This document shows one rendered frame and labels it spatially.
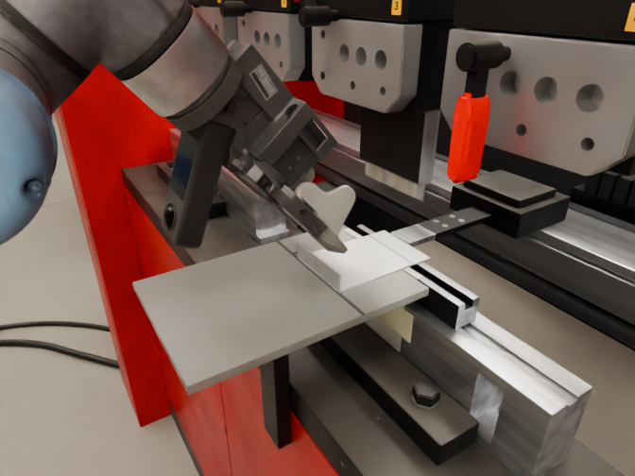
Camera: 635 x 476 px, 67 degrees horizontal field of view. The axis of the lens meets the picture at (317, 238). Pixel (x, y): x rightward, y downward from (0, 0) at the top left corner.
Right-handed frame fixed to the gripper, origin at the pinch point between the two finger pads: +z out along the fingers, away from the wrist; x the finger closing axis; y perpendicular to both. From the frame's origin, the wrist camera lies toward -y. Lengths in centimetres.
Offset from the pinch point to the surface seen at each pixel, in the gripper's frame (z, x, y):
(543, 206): 22.9, -4.7, 23.6
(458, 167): -7.8, -15.5, 9.4
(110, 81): -5, 86, 0
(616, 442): 152, -1, 19
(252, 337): -3.3, -5.8, -11.1
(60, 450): 56, 91, -96
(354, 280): 5.0, -3.4, -0.9
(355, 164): 28, 37, 20
